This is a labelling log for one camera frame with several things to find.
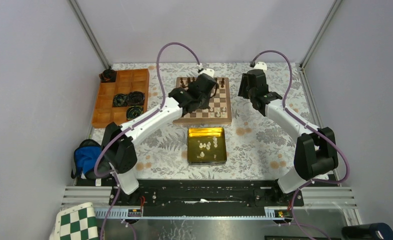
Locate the dark floral rolled tie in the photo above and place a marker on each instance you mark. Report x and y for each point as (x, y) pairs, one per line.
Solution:
(108, 76)

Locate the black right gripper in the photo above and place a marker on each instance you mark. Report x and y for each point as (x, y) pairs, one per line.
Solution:
(242, 92)

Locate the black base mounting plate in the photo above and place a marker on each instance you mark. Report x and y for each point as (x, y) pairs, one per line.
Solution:
(207, 198)

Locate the blue yellow rolled tie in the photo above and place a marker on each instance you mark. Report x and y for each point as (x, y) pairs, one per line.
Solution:
(120, 100)

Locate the black cylinder bottle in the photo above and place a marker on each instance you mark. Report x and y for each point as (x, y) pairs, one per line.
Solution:
(372, 231)

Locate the dark rook left corner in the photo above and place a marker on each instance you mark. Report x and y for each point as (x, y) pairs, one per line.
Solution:
(182, 83)

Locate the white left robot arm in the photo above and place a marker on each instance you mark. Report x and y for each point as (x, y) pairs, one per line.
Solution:
(122, 139)

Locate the green black rolled tie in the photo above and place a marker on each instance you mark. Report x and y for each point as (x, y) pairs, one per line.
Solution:
(133, 112)

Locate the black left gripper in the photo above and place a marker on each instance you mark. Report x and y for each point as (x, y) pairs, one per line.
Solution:
(204, 104)

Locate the dark rolled tie centre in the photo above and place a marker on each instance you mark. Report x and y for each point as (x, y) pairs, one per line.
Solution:
(135, 98)

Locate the floral patterned table mat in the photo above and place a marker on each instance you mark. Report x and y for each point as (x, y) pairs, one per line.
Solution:
(256, 147)

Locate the gold metal tin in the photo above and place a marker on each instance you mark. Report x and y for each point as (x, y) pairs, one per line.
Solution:
(216, 156)

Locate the blue black cloth bag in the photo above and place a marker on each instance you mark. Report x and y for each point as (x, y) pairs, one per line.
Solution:
(85, 158)

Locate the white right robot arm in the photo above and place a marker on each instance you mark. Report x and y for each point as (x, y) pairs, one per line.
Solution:
(314, 152)

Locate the aluminium frame rail left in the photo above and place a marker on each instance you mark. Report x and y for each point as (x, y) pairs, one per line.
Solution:
(89, 33)

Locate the green white chess mat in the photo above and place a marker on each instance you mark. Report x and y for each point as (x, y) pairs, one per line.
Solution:
(76, 223)

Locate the wooden compartment tray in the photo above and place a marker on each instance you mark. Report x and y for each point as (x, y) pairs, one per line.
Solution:
(126, 82)

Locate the wooden chess board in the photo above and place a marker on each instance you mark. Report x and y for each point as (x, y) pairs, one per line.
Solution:
(219, 112)

